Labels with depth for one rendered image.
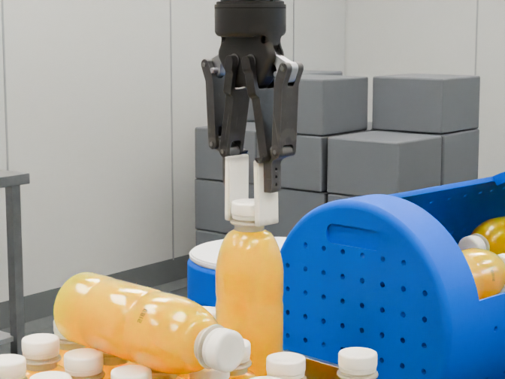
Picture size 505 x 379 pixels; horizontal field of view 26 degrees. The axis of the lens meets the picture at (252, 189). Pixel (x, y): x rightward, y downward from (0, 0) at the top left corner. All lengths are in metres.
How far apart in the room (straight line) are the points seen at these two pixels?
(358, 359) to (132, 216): 4.78
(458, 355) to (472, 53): 5.69
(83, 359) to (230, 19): 0.37
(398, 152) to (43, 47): 1.76
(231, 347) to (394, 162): 3.88
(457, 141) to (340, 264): 3.98
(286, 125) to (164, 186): 4.89
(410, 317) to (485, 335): 0.10
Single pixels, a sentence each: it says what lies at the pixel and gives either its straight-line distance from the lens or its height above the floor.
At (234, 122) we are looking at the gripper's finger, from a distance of 1.18.
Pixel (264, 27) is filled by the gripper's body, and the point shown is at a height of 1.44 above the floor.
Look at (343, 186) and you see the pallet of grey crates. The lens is 5.01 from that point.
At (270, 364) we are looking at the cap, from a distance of 1.08.
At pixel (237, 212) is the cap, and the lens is 1.16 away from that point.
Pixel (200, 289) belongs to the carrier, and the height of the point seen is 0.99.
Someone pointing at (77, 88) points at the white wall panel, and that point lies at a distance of 5.49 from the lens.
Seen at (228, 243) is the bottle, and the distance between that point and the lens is 1.17.
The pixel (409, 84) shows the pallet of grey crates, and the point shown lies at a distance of 5.26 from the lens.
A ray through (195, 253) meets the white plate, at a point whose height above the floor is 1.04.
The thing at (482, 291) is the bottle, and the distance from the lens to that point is 1.41.
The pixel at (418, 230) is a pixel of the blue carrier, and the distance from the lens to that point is 1.29.
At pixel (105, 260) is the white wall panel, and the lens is 5.73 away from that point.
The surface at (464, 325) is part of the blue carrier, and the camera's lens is 1.29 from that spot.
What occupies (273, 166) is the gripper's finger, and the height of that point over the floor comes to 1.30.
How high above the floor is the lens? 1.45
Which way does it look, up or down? 9 degrees down
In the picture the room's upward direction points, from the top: straight up
